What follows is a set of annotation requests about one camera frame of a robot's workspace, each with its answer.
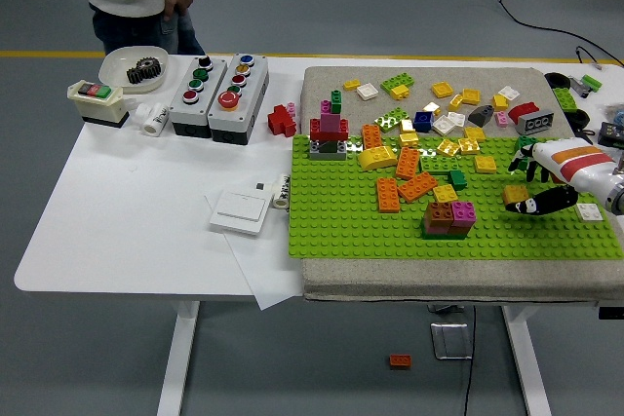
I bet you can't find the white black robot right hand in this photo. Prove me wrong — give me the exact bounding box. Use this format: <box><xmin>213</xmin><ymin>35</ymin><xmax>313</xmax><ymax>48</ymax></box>
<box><xmin>504</xmin><ymin>137</ymin><xmax>621</xmax><ymax>216</ymax></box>

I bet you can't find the dark green tall toy brick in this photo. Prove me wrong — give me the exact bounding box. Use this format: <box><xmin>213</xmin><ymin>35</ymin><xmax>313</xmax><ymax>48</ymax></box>
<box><xmin>508</xmin><ymin>135</ymin><xmax>536</xmax><ymax>172</ymax></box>

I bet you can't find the orange 2x2 toy brick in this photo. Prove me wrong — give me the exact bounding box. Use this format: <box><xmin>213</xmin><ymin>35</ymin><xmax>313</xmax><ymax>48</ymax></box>
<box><xmin>502</xmin><ymin>185</ymin><xmax>530</xmax><ymax>207</ymax></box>

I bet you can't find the magenta 2x2 toy brick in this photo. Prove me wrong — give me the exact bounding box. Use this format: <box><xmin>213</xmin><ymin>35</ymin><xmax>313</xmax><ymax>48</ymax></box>
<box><xmin>450</xmin><ymin>200</ymin><xmax>477</xmax><ymax>223</ymax></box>

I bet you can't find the blue 2x2 toy brick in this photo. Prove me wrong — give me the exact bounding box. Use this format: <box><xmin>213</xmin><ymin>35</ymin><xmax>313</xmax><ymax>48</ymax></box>
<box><xmin>412</xmin><ymin>111</ymin><xmax>436</xmax><ymax>134</ymax></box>

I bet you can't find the grey toy brick with holes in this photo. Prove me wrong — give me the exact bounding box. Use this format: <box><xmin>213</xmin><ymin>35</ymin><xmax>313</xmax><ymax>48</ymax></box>
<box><xmin>517</xmin><ymin>110</ymin><xmax>558</xmax><ymax>136</ymax></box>

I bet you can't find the green 2x4 toy brick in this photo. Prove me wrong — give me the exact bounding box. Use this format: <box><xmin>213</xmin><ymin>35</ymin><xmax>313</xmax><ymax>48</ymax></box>
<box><xmin>551</xmin><ymin>87</ymin><xmax>578</xmax><ymax>113</ymax></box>

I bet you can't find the red curved toy brick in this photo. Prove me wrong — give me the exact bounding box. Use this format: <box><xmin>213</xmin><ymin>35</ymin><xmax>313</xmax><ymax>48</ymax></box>
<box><xmin>508</xmin><ymin>101</ymin><xmax>542</xmax><ymax>125</ymax></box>

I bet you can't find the red toy brick cluster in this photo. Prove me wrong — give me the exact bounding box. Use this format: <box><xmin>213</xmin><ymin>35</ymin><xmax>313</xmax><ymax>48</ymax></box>
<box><xmin>266</xmin><ymin>103</ymin><xmax>298</xmax><ymax>138</ymax></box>

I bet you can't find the multicolour toy brick tower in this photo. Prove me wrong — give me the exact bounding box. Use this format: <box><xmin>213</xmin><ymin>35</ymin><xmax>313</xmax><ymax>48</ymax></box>
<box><xmin>308</xmin><ymin>89</ymin><xmax>351</xmax><ymax>163</ymax></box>

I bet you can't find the yellow curved toy brick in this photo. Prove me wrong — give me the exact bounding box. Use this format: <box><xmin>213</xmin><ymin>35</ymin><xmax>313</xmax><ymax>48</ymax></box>
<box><xmin>357</xmin><ymin>145</ymin><xmax>399</xmax><ymax>173</ymax></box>

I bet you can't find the green toy baseplate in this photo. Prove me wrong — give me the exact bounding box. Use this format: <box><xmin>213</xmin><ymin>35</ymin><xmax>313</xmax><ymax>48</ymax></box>
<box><xmin>286</xmin><ymin>134</ymin><xmax>624</xmax><ymax>264</ymax></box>

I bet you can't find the black box device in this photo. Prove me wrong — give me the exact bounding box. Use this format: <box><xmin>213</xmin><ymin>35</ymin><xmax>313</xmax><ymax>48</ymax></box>
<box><xmin>598</xmin><ymin>121</ymin><xmax>624</xmax><ymax>148</ymax></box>

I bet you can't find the plastic bag with blue parts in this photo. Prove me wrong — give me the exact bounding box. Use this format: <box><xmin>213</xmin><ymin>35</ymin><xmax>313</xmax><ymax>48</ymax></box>
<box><xmin>601</xmin><ymin>101</ymin><xmax>624</xmax><ymax>128</ymax></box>

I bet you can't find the silver metal part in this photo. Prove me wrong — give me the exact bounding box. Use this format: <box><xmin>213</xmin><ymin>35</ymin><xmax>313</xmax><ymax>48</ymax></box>
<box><xmin>566</xmin><ymin>75</ymin><xmax>592</xmax><ymax>96</ymax></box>

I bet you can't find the black metal gear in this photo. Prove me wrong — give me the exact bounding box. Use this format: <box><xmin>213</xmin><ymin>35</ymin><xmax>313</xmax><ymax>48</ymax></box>
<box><xmin>126</xmin><ymin>57</ymin><xmax>164</xmax><ymax>85</ymax></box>

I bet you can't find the white plastic bowl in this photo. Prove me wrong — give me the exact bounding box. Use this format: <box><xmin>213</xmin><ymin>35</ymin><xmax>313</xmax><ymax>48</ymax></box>
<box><xmin>97</xmin><ymin>45</ymin><xmax>171</xmax><ymax>95</ymax></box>

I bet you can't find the dark grey sloped brick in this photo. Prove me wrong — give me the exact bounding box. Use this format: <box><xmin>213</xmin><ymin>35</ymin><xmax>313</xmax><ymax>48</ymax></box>
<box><xmin>467</xmin><ymin>104</ymin><xmax>500</xmax><ymax>129</ymax></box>

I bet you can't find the grey four-button control box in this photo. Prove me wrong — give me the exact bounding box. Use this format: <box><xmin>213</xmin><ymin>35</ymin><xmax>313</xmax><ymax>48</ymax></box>
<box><xmin>168</xmin><ymin>55</ymin><xmax>229</xmax><ymax>139</ymax></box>

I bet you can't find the grey emergency stop box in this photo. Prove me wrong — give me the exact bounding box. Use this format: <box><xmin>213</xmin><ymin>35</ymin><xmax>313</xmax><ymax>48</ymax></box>
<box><xmin>207</xmin><ymin>52</ymin><xmax>271</xmax><ymax>146</ymax></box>

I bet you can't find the white pipe fitting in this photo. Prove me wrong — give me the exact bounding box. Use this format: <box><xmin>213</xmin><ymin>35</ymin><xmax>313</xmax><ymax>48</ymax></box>
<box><xmin>133</xmin><ymin>101</ymin><xmax>172</xmax><ymax>136</ymax></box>

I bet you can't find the lime green flat plate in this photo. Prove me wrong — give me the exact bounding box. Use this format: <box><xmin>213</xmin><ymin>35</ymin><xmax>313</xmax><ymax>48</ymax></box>
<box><xmin>419</xmin><ymin>153</ymin><xmax>461</xmax><ymax>174</ymax></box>

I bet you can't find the brown pink green brick stack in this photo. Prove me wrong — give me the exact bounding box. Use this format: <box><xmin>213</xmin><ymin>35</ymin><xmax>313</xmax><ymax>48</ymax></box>
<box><xmin>420</xmin><ymin>200</ymin><xmax>475</xmax><ymax>242</ymax></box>

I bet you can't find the lime green 2x4 brick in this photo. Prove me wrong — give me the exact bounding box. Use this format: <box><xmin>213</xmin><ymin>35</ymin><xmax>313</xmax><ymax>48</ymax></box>
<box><xmin>379</xmin><ymin>72</ymin><xmax>417</xmax><ymax>95</ymax></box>
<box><xmin>373</xmin><ymin>107</ymin><xmax>411</xmax><ymax>134</ymax></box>

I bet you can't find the white table leg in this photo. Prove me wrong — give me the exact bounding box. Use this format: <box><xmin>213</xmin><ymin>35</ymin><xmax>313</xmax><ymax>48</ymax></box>
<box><xmin>500</xmin><ymin>305</ymin><xmax>553</xmax><ymax>416</ymax></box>
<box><xmin>155</xmin><ymin>299</ymin><xmax>202</xmax><ymax>416</ymax></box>

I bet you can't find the white labelled roll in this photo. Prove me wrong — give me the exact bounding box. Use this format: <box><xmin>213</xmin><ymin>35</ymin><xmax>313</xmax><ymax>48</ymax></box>
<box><xmin>271</xmin><ymin>172</ymin><xmax>293</xmax><ymax>210</ymax></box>

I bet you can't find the metal floor socket plate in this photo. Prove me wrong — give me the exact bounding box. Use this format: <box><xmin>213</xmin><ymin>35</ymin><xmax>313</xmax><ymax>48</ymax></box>
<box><xmin>428</xmin><ymin>321</ymin><xmax>475</xmax><ymax>361</ymax></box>

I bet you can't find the white paper sheet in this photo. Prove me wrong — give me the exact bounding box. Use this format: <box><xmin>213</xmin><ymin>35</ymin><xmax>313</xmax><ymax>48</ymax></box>
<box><xmin>203</xmin><ymin>190</ymin><xmax>307</xmax><ymax>312</ymax></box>

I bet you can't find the black cable with connector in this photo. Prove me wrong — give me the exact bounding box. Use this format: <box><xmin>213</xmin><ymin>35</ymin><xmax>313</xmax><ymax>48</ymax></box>
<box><xmin>574</xmin><ymin>45</ymin><xmax>624</xmax><ymax>70</ymax></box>

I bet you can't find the cream red-green switch box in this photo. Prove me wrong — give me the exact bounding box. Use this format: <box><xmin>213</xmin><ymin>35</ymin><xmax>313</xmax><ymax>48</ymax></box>
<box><xmin>65</xmin><ymin>80</ymin><xmax>131</xmax><ymax>130</ymax></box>

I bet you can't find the long black floor cable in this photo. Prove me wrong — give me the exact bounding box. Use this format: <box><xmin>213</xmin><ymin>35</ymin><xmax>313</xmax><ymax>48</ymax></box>
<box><xmin>484</xmin><ymin>0</ymin><xmax>624</xmax><ymax>68</ymax></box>

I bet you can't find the black hanging cable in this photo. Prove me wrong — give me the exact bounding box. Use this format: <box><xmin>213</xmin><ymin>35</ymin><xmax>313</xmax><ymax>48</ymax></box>
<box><xmin>461</xmin><ymin>305</ymin><xmax>478</xmax><ymax>416</ymax></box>

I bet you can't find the white wall switch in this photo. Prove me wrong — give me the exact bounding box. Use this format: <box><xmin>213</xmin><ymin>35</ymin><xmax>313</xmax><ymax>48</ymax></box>
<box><xmin>209</xmin><ymin>189</ymin><xmax>273</xmax><ymax>238</ymax></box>

